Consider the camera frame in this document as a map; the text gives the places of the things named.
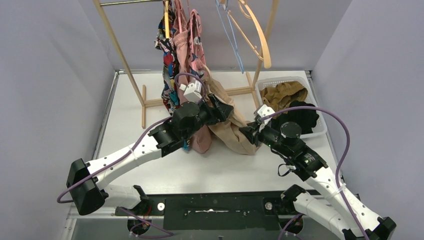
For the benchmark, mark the brown shorts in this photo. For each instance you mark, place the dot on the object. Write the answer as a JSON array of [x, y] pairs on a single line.
[[283, 94]]

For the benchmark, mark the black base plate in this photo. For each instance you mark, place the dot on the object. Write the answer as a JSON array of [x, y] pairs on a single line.
[[217, 211]]

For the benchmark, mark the comic print shorts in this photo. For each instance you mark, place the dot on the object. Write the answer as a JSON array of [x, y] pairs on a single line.
[[170, 61]]

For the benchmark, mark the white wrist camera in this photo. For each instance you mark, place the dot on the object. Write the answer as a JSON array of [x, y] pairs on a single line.
[[192, 92], [262, 114]]

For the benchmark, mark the black shorts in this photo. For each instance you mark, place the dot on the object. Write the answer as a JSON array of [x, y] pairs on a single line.
[[305, 118]]

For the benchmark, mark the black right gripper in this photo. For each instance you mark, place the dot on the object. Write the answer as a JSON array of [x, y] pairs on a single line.
[[252, 131]]

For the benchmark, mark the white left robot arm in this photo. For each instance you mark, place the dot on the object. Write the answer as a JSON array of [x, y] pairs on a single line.
[[89, 183]]

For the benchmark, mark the pink shark print shorts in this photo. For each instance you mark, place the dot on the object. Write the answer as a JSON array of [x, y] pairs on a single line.
[[197, 60]]

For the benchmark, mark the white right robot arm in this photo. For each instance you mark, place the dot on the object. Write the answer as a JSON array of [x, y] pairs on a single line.
[[346, 217]]

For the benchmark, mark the wooden hanger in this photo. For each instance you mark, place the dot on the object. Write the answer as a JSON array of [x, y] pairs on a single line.
[[256, 39]]

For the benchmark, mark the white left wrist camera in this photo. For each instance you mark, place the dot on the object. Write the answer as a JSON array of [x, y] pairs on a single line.
[[192, 92]]

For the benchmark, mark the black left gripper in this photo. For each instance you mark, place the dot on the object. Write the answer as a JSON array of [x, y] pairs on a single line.
[[216, 110]]

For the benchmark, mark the yellow hanger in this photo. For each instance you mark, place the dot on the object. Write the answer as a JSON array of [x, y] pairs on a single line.
[[166, 19]]

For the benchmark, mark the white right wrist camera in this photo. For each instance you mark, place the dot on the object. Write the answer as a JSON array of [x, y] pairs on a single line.
[[262, 114]]

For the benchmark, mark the blue hanger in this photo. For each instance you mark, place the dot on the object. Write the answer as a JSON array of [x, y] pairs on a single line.
[[222, 7]]

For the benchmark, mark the beige shorts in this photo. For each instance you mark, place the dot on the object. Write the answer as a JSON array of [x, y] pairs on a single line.
[[229, 131]]

